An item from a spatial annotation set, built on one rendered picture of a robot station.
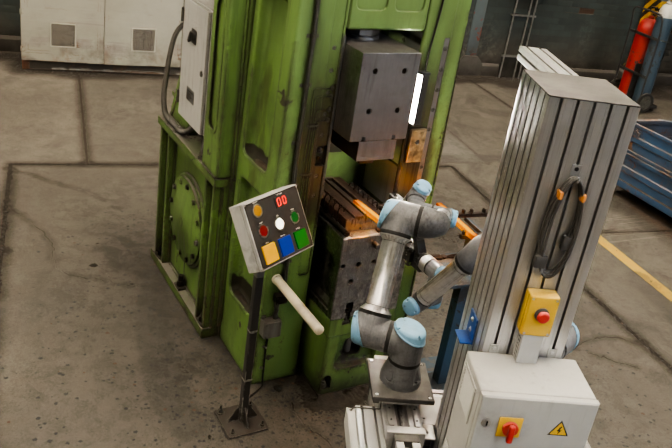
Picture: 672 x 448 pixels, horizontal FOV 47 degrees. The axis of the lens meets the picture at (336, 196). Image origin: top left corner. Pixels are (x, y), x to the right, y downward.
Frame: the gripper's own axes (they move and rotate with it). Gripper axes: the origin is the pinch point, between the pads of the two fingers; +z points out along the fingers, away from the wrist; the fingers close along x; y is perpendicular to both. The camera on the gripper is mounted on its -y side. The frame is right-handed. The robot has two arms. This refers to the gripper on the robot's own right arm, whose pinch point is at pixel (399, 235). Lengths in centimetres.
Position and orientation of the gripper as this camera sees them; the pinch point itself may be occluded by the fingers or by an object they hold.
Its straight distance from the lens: 341.6
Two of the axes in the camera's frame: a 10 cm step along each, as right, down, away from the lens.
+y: -1.3, 9.0, 4.0
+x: 8.6, -0.9, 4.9
